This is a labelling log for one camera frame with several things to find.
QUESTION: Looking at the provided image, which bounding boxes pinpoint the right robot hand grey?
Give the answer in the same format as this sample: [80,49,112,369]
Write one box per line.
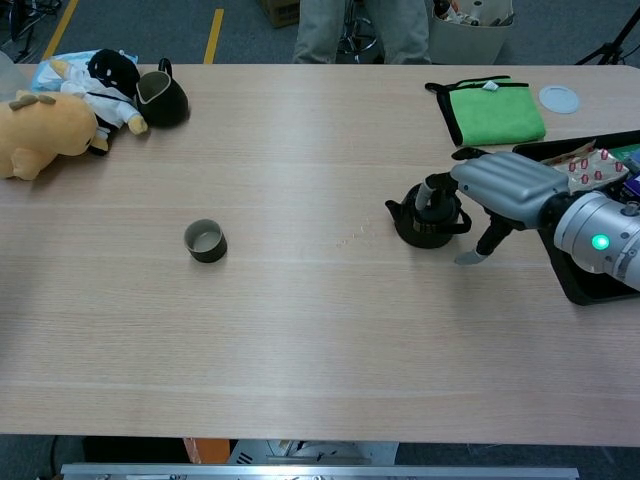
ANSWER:
[417,147,571,266]

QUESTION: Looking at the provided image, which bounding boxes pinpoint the black cast iron teapot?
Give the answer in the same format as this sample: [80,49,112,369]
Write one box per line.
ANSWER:
[384,182,474,250]

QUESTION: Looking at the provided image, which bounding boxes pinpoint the dark green tea cup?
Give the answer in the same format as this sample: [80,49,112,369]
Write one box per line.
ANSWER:
[183,218,229,264]

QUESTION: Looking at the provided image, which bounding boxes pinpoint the white robot base unit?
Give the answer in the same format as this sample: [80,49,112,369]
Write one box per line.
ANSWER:
[227,439,400,466]

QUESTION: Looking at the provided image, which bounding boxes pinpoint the green microfiber cloth black trim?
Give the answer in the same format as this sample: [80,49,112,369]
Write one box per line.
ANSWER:
[424,75,547,148]

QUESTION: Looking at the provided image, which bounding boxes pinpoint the silver foil packet red print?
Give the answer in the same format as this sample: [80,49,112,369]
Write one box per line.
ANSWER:
[539,139,630,194]

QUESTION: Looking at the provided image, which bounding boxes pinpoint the purple small box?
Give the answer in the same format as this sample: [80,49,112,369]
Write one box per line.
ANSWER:
[619,172,640,204]

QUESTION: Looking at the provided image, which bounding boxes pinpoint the black plastic tray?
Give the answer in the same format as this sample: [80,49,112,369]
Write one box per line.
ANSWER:
[512,129,640,306]

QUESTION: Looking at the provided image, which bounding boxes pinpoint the white storage bin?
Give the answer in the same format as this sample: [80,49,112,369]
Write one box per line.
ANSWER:
[429,0,516,65]

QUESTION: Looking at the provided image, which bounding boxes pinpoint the black tripod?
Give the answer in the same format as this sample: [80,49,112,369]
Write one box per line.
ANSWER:
[574,4,640,66]

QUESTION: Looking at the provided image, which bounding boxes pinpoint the chrome stool base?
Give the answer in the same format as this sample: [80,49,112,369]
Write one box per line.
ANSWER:
[337,0,386,64]

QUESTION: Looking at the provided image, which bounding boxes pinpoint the seated person grey trousers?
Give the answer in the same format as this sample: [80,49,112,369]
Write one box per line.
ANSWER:
[292,0,432,65]

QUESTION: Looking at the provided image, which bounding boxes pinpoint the cardboard box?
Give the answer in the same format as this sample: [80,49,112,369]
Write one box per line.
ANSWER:
[257,0,301,29]

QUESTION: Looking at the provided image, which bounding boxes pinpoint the dark ceramic pouring pitcher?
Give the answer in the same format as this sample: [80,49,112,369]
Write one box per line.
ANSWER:
[134,57,191,129]

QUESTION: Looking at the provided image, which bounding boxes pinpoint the orange object under table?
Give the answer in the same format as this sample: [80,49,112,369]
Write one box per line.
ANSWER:
[182,437,231,465]

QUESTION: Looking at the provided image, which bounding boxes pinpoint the black-headed plush doll white robe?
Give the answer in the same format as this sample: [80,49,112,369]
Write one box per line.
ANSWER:
[49,48,150,157]

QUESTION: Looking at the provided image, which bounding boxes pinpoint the yellow plush animal toy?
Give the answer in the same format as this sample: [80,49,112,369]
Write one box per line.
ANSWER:
[0,89,109,181]

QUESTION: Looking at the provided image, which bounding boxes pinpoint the white round cable grommet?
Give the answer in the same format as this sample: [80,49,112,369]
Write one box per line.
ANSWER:
[538,84,581,115]

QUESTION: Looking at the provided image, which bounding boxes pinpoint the black metal frame stand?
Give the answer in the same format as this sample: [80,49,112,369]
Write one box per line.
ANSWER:
[0,0,64,61]

